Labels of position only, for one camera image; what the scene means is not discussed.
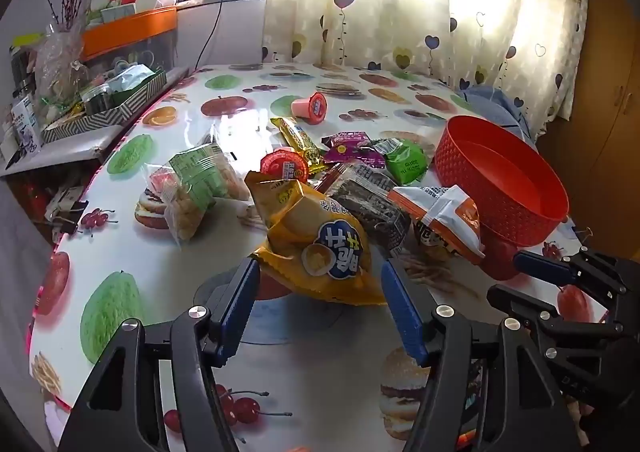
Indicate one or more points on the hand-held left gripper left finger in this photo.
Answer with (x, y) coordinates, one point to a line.
(242, 304)

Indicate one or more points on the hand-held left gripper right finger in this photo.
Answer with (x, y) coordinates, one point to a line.
(400, 304)

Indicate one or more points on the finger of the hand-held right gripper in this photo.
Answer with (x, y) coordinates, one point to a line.
(542, 266)
(515, 304)

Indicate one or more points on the red round plastic basket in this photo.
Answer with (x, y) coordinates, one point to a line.
(520, 222)

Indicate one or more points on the orange and white snack packet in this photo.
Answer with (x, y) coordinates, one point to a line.
(440, 217)

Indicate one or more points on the yellow chip bag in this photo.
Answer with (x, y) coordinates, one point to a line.
(310, 232)

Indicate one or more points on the clear dark chestnut packet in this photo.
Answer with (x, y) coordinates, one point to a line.
(370, 202)

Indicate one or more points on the red label puff bag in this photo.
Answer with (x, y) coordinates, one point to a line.
(180, 212)

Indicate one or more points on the green label puff bag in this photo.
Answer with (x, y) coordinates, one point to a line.
(200, 172)

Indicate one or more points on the green snack packet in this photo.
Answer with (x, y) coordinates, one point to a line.
(407, 162)

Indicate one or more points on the red lid jelly cup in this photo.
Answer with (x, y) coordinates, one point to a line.
(284, 165)
(312, 107)

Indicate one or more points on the purple snack packet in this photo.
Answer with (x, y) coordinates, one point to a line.
(345, 147)

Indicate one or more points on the golden snack bar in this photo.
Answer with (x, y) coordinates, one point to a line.
(297, 137)

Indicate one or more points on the fruit printed tablecloth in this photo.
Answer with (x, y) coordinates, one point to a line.
(150, 252)

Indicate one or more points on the wooden cabinet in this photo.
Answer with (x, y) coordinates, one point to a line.
(600, 132)

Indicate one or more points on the blue cloth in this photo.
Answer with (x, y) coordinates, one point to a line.
(492, 100)

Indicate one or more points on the black binder clip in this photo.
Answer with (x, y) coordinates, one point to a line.
(65, 207)

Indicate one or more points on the white shelf board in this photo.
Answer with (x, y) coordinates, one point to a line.
(75, 145)

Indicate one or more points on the striped cardboard tray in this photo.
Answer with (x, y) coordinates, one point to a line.
(100, 120)

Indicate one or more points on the dark jar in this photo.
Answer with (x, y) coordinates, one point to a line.
(96, 100)

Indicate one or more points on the pale tissue pack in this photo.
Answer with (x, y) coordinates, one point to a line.
(132, 77)

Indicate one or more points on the white labelled bottle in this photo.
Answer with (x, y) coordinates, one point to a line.
(25, 127)

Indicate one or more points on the heart printed curtain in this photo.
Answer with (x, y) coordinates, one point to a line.
(400, 7)

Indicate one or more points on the orange lid storage box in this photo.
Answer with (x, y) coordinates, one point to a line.
(130, 27)

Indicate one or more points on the clear cellophane wrap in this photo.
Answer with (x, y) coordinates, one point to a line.
(57, 57)

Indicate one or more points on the pale green box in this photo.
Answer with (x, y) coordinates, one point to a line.
(117, 12)

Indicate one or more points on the white box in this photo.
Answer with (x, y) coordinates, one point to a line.
(147, 0)

